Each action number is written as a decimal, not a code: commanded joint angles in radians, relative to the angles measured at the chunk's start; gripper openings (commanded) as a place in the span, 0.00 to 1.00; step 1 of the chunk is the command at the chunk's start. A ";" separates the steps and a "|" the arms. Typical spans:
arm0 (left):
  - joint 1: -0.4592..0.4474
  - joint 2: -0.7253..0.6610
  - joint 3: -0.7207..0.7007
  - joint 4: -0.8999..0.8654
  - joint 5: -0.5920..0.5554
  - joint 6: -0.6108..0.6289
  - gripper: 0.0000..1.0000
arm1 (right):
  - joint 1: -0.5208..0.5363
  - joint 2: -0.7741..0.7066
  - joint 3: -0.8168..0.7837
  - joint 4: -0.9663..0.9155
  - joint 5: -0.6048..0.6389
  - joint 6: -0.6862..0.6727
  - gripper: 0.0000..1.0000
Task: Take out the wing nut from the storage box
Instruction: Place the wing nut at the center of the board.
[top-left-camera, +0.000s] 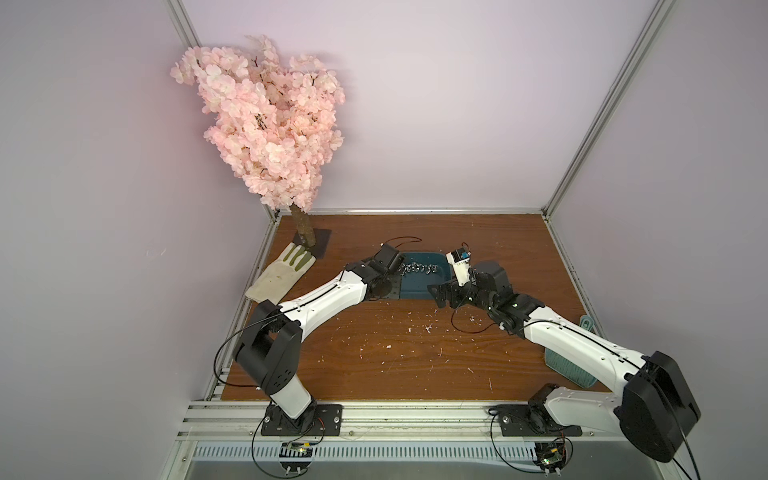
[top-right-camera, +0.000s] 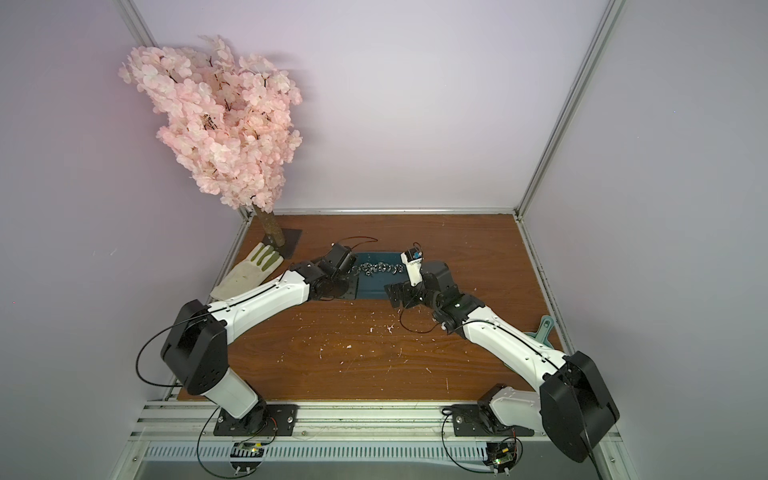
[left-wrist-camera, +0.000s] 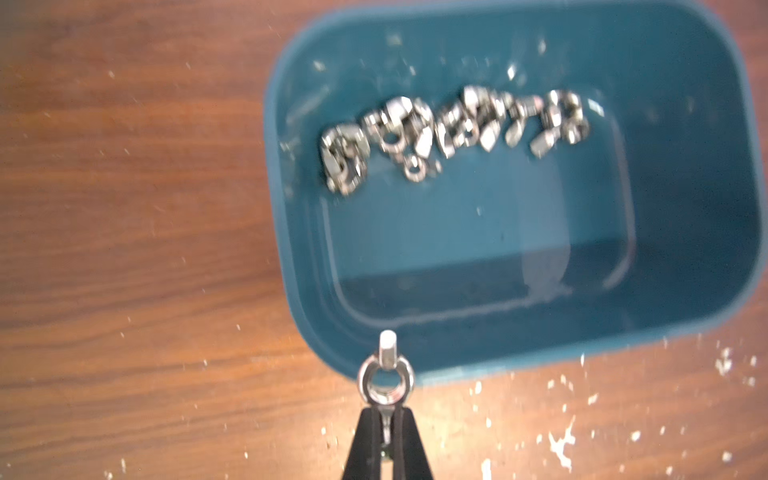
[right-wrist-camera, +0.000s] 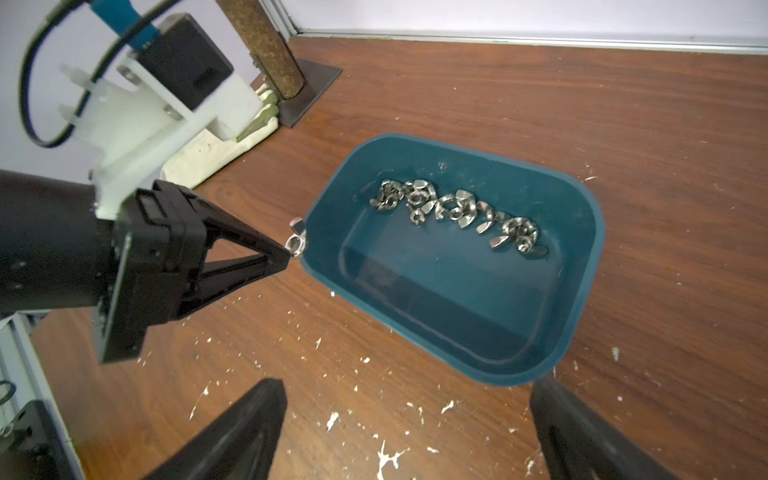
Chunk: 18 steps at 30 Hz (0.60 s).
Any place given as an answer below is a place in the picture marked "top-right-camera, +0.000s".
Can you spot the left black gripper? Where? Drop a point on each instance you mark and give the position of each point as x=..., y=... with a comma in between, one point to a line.
x=352, y=293

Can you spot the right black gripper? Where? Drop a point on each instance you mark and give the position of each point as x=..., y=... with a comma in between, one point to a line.
x=399, y=294

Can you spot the teal plastic storage box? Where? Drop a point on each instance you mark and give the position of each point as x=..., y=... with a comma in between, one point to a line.
x=404, y=279

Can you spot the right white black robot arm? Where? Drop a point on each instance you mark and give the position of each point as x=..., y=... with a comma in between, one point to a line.
x=575, y=405

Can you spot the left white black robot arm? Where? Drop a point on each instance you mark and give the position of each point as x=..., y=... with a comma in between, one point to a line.
x=196, y=348

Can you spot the white green work glove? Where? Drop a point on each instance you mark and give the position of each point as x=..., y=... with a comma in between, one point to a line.
x=249, y=273

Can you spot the teal plastic dustpan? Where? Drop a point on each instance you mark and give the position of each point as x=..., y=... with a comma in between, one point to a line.
x=546, y=327

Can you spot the right small circuit board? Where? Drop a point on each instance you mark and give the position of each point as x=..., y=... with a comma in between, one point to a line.
x=502, y=457

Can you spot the small circuit board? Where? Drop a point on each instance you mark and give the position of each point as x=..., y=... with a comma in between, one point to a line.
x=502, y=457
x=246, y=457

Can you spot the pink artificial blossom tree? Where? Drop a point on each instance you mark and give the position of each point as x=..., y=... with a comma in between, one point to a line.
x=228, y=120

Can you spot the left small circuit board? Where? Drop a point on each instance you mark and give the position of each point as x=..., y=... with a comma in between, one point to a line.
x=246, y=457

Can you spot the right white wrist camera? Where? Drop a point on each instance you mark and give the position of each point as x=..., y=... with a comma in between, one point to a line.
x=412, y=260

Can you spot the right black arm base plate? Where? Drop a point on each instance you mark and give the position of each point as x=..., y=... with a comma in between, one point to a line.
x=471, y=420

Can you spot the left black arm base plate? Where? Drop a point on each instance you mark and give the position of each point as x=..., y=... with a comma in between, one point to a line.
x=265, y=419

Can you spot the aluminium front rail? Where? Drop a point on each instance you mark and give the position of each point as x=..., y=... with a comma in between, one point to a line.
x=314, y=421

